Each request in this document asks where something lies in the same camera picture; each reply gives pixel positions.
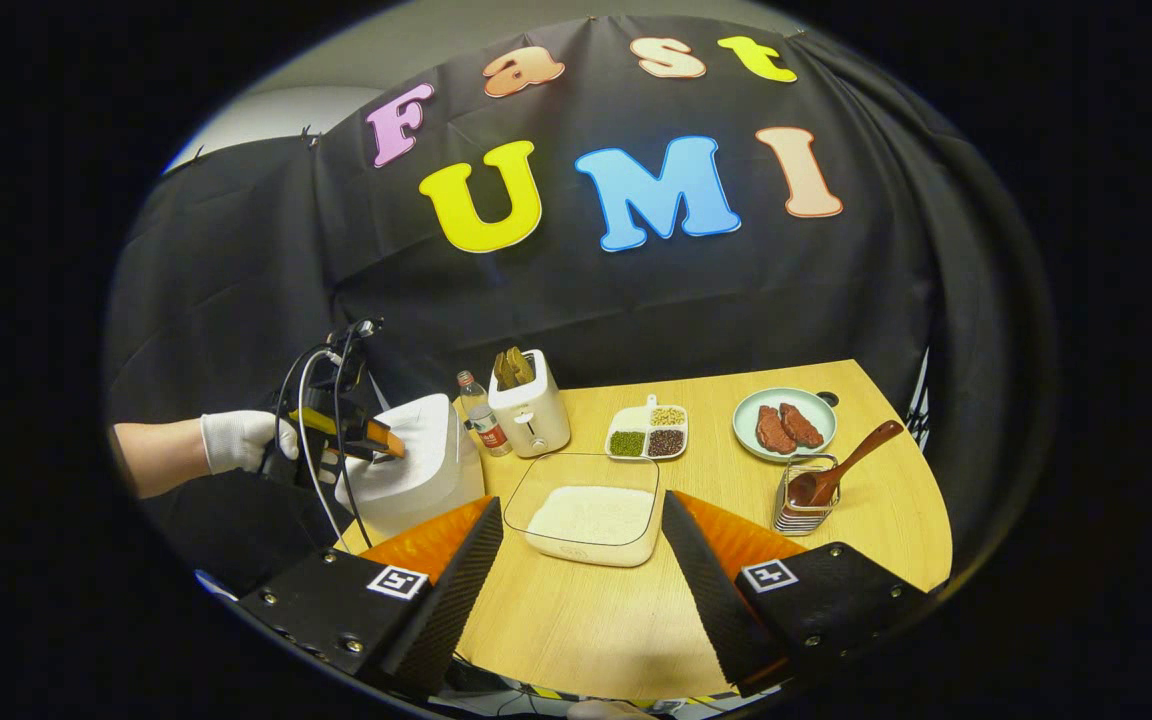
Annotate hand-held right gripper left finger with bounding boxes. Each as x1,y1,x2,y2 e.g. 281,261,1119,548
236,495,504,701

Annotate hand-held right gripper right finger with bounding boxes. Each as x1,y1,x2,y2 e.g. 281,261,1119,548
661,488,937,698

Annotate white rice cooker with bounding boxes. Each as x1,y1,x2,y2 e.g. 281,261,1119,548
336,393,486,539

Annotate metal wire chopstick holder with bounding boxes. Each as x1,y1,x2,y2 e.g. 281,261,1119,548
773,454,841,537

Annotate clear container of rice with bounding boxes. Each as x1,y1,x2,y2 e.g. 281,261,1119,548
503,452,663,568

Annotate brown wooden spoon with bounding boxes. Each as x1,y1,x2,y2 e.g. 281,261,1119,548
788,420,905,508

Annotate plastic bottle with red label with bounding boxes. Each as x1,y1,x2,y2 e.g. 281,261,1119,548
456,370,514,458

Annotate white divided dish of beans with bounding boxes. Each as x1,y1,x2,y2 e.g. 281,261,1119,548
604,395,689,462

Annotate white toaster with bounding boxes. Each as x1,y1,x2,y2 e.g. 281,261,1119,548
488,350,572,459

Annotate red meat piece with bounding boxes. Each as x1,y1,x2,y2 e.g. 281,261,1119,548
779,402,825,448
756,405,799,454

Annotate pale green plate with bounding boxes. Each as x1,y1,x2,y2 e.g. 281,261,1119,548
732,387,838,463

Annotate black backdrop cloth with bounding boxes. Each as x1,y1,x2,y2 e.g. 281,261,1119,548
104,15,1052,561

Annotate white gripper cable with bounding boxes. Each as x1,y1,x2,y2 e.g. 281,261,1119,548
294,345,377,549

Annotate white metal frame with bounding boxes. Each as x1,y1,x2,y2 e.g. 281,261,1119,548
908,345,934,453

